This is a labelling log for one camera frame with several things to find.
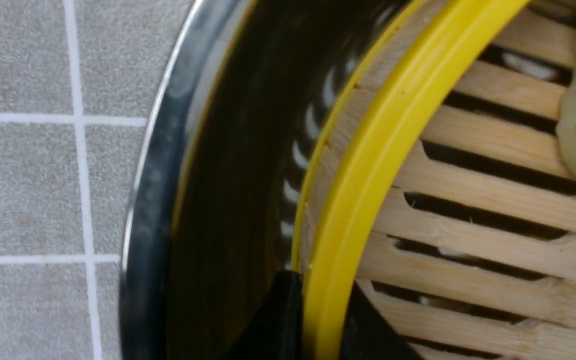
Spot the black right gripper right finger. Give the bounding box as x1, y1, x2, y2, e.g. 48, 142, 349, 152
340, 282, 422, 360

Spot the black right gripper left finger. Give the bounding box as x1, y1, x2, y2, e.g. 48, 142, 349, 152
222, 270, 303, 360

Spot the bamboo steamer basket yellow rim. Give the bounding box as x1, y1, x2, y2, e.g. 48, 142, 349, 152
292, 0, 576, 360

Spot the stainless steel pot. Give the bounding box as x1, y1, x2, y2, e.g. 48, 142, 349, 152
118, 0, 409, 360

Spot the grey checkered tablecloth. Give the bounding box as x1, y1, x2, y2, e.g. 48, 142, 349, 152
0, 0, 191, 360

